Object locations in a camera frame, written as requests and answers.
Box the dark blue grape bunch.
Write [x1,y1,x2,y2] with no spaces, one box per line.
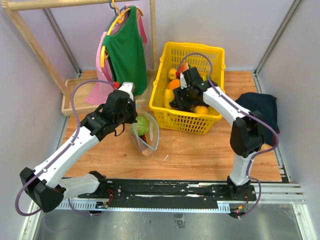
[169,100,191,112]

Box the green cabbage toy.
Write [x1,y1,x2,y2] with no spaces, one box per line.
[136,115,150,136]

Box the yellow apple toy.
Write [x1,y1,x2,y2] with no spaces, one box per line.
[193,105,209,115]

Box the clear zip top bag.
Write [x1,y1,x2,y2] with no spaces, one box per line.
[130,104,160,157]

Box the papaya slice toy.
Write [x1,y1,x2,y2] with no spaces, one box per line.
[138,134,152,152]

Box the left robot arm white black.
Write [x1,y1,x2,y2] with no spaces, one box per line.
[19,88,137,213]

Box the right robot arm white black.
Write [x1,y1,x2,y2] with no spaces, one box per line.
[171,67,264,200]

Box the green tank top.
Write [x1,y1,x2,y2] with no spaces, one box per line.
[102,6,148,96]

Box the yellow lemon toy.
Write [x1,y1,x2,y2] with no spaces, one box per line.
[163,88,175,110]

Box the orange mango toy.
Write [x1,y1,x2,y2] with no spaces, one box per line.
[166,78,181,90]

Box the yellow peach toy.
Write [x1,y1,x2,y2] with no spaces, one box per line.
[167,68,177,81]

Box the watermelon slice toy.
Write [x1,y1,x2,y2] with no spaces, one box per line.
[178,62,191,73]

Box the pink shirt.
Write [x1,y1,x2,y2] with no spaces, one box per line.
[84,12,148,105]

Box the yellow plastic basket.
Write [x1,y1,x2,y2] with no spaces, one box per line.
[149,41,226,135]

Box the wooden clothes rack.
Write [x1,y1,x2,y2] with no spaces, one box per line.
[1,0,158,117]

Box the dark navy cloth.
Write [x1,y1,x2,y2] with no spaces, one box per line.
[235,92,280,147]

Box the yellow clothes hanger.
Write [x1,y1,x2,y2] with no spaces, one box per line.
[98,0,133,68]

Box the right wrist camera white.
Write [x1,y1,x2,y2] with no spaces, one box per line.
[175,71,188,89]

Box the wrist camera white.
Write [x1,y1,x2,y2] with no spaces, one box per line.
[175,71,188,89]
[118,82,135,100]

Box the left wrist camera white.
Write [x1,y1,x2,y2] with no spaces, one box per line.
[118,82,135,100]

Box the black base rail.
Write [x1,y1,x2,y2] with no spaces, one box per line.
[72,179,259,215]

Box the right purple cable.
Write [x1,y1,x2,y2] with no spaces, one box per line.
[177,52,280,218]

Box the purple cable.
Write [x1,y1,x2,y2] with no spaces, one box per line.
[15,79,120,217]
[177,52,280,218]

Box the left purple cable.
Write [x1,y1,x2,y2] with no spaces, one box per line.
[15,79,120,217]

